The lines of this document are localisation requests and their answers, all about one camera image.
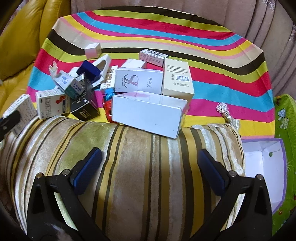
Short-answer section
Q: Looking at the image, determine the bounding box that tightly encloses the white red medicine box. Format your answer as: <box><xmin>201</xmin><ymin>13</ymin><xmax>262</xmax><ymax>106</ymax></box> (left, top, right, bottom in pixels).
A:
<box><xmin>35</xmin><ymin>89</ymin><xmax>70</xmax><ymax>120</ymax></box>

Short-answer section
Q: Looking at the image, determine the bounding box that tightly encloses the teal white medicine box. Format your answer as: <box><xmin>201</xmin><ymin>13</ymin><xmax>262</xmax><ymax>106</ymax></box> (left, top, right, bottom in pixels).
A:
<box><xmin>49</xmin><ymin>61</ymin><xmax>85</xmax><ymax>100</ymax></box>

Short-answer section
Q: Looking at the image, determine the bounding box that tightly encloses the small white pink medicine box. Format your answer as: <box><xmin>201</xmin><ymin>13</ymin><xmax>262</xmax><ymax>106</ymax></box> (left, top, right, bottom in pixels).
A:
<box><xmin>139</xmin><ymin>49</ymin><xmax>169</xmax><ymax>67</ymax></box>

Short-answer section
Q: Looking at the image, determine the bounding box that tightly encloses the yellow leather sofa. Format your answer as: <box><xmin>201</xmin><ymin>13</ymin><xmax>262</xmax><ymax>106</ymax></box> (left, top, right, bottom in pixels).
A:
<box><xmin>1</xmin><ymin>1</ymin><xmax>71</xmax><ymax>113</ymax></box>

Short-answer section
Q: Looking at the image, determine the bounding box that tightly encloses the large white box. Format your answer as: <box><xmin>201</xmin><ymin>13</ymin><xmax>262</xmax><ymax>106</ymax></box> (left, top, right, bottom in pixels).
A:
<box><xmin>111</xmin><ymin>91</ymin><xmax>189</xmax><ymax>138</ymax></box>

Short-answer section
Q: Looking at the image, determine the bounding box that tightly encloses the green mushroom print cover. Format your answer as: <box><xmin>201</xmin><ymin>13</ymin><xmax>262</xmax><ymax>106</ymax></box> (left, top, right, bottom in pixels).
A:
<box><xmin>273</xmin><ymin>94</ymin><xmax>296</xmax><ymax>234</ymax></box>

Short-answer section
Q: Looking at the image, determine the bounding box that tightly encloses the white text medicine box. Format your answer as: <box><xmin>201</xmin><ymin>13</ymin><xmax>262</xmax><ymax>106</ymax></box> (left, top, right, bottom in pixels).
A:
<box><xmin>2</xmin><ymin>94</ymin><xmax>37</xmax><ymax>137</ymax></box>

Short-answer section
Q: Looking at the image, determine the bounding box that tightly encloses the black shaver box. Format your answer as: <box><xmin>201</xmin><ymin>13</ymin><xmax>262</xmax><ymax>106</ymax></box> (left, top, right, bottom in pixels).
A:
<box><xmin>70</xmin><ymin>73</ymin><xmax>100</xmax><ymax>121</ymax></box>

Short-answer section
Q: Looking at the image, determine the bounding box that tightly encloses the red toy car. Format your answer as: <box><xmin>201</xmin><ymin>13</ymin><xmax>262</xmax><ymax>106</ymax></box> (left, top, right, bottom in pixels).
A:
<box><xmin>102</xmin><ymin>88</ymin><xmax>115</xmax><ymax>123</ymax></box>

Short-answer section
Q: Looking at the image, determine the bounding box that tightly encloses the white box with S logo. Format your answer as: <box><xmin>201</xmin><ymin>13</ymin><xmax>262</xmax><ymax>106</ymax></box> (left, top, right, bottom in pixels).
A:
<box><xmin>114</xmin><ymin>68</ymin><xmax>164</xmax><ymax>94</ymax></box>

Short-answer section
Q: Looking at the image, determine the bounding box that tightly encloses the purple white storage box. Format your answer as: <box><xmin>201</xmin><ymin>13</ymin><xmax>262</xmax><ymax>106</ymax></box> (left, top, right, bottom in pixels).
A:
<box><xmin>242</xmin><ymin>138</ymin><xmax>287</xmax><ymax>214</ymax></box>

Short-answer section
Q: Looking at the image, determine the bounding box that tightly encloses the small white cube box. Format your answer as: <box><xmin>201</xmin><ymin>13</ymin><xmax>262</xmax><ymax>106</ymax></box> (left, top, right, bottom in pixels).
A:
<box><xmin>84</xmin><ymin>43</ymin><xmax>101</xmax><ymax>59</ymax></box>

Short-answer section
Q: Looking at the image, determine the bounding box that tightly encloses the white box behind logo box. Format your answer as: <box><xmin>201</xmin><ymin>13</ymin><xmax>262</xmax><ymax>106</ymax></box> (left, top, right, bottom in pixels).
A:
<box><xmin>121</xmin><ymin>58</ymin><xmax>147</xmax><ymax>68</ymax></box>

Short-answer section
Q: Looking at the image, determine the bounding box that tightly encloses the dark blue small box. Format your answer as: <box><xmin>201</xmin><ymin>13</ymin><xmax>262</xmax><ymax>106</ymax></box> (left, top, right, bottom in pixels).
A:
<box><xmin>76</xmin><ymin>60</ymin><xmax>101</xmax><ymax>82</ymax></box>

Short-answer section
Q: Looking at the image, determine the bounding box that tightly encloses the striped velvet cushion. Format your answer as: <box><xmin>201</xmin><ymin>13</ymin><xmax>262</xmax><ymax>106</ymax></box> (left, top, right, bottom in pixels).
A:
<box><xmin>1</xmin><ymin>116</ymin><xmax>244</xmax><ymax>240</ymax></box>

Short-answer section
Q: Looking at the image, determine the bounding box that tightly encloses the white cushion tassel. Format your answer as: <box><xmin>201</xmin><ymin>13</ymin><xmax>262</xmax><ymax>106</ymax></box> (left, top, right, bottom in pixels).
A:
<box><xmin>216</xmin><ymin>102</ymin><xmax>240</xmax><ymax>131</ymax></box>

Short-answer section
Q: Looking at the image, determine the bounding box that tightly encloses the striped colourful cloth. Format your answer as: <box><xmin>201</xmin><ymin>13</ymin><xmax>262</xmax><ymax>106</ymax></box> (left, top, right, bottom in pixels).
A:
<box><xmin>27</xmin><ymin>6</ymin><xmax>275</xmax><ymax>139</ymax></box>

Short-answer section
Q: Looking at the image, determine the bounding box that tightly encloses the cream barcode box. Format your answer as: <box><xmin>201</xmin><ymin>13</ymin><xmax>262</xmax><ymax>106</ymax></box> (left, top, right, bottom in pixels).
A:
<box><xmin>162</xmin><ymin>58</ymin><xmax>195</xmax><ymax>104</ymax></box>

